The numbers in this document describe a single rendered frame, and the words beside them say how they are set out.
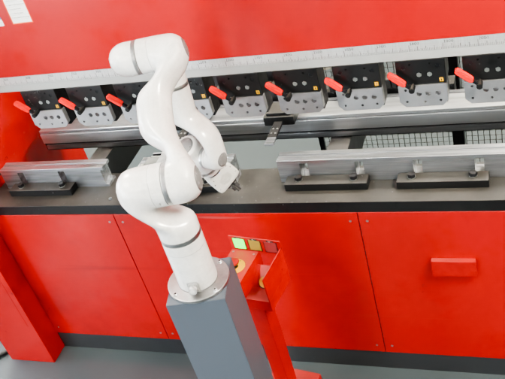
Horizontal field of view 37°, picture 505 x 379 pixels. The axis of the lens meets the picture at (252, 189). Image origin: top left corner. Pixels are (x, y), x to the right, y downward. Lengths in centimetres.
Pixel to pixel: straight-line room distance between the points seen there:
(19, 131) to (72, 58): 84
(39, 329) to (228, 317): 157
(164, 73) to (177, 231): 43
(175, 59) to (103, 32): 57
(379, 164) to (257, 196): 46
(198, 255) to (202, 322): 23
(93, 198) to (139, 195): 104
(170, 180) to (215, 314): 46
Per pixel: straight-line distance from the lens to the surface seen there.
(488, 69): 237
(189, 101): 238
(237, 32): 245
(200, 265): 216
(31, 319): 359
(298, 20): 237
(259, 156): 454
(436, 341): 302
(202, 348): 235
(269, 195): 271
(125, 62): 217
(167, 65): 211
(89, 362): 368
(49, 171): 317
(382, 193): 260
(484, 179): 255
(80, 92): 282
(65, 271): 337
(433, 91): 241
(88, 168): 306
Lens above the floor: 247
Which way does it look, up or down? 35 degrees down
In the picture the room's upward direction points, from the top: 17 degrees counter-clockwise
